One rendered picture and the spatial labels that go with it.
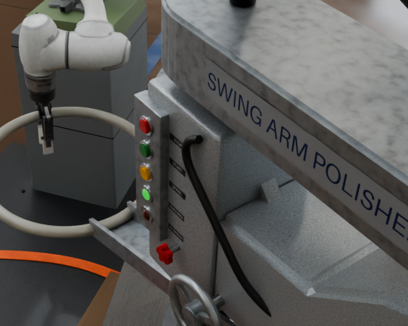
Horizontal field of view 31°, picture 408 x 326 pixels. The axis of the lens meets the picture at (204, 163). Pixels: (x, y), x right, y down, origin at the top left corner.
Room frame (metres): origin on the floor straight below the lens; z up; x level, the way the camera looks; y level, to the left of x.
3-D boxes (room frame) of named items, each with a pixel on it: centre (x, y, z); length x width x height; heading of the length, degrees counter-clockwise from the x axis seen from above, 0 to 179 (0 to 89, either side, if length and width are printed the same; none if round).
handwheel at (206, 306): (0.83, -0.03, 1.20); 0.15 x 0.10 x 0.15; 39
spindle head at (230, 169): (0.94, -0.09, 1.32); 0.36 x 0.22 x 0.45; 39
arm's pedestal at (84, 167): (2.56, 0.51, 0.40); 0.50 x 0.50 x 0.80; 75
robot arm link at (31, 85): (1.71, 0.46, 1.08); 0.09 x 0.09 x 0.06
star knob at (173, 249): (0.92, 0.05, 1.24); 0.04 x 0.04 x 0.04; 39
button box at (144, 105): (0.99, 0.09, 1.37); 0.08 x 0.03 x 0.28; 39
